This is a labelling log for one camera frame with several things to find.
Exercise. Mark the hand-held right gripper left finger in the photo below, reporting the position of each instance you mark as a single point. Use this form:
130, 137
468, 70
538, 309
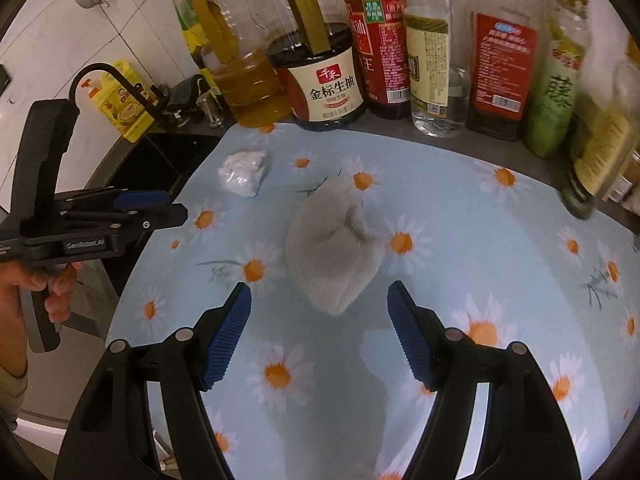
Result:
227, 340

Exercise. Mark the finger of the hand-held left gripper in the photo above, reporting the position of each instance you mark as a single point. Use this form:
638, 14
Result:
140, 199
165, 215

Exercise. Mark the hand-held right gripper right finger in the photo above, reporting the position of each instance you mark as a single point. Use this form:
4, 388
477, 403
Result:
410, 340

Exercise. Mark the white cloth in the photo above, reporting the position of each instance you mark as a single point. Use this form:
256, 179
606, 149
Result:
330, 250

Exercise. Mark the person's left forearm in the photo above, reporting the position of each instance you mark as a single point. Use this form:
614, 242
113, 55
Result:
10, 350

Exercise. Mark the person's left hand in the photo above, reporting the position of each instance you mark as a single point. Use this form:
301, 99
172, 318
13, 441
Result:
15, 280

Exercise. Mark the black sink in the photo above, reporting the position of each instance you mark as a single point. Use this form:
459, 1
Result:
160, 155

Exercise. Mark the crumpled white plastic wrap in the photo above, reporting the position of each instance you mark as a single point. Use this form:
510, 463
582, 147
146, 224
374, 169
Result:
242, 172

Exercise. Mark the yellow dish soap bottle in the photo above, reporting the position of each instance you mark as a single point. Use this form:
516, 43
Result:
125, 110

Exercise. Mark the black faucet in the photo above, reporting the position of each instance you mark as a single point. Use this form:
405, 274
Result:
100, 67

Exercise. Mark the black kitchen tool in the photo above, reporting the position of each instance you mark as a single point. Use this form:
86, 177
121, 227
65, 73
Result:
182, 97

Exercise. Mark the small metal cup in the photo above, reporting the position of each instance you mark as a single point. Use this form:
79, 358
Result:
212, 110

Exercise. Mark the daisy print tablecloth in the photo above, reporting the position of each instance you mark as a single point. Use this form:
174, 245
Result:
475, 240

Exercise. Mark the clear cooking oil jug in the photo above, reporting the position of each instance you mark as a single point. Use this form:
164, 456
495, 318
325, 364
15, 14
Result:
255, 90

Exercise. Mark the yellow green oil bottle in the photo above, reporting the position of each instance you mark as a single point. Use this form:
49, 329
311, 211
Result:
186, 20

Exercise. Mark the dark soy sauce jug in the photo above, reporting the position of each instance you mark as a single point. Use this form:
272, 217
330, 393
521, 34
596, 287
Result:
327, 85

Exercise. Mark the clear bottle yellow label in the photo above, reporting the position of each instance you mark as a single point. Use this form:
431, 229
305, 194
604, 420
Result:
595, 160

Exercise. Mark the red label sauce bottle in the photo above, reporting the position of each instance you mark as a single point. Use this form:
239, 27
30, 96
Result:
385, 60

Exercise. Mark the small glass jar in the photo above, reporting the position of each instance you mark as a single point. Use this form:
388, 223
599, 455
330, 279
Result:
630, 182

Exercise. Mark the clear bottle beige label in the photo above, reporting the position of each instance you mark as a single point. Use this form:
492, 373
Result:
432, 70

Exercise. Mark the green label bottle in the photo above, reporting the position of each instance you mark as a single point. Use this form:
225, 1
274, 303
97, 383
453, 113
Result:
555, 100

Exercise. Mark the dark bottle red label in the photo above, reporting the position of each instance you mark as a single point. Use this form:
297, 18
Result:
500, 70

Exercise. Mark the black wall switch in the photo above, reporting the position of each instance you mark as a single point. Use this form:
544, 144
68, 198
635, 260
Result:
4, 79

